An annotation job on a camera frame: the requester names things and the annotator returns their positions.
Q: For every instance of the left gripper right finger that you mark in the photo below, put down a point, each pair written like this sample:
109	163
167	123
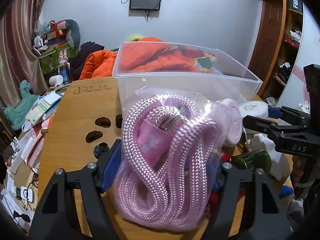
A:
263	216

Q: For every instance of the pink round fan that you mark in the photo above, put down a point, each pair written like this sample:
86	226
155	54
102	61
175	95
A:
232	123

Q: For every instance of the white figurine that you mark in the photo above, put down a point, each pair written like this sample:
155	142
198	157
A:
280	167

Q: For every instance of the white round lamp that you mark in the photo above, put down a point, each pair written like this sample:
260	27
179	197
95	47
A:
254	108

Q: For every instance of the wooden wardrobe door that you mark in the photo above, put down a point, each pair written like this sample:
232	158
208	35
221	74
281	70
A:
267	45

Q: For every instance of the teal dinosaur plush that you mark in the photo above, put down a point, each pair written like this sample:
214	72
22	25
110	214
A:
16	115

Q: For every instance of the stack of books papers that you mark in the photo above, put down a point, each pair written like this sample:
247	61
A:
41	110

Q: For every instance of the white mug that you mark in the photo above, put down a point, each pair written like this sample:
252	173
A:
56	80

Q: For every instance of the dark purple clothing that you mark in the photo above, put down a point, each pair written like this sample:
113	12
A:
77	62

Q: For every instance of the green storage box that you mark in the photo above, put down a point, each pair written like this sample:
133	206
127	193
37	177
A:
49	60

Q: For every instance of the pink bunny figurine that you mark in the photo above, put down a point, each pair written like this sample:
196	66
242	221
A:
63	61

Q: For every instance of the pink striped curtain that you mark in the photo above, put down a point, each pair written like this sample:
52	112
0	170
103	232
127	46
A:
18	62

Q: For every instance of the clear plastic storage bin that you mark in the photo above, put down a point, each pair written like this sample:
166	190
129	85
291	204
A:
209	72

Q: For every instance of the grey plush toy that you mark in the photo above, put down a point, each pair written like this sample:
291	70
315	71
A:
73	32

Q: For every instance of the small wall monitor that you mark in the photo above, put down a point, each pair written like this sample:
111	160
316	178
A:
145	4

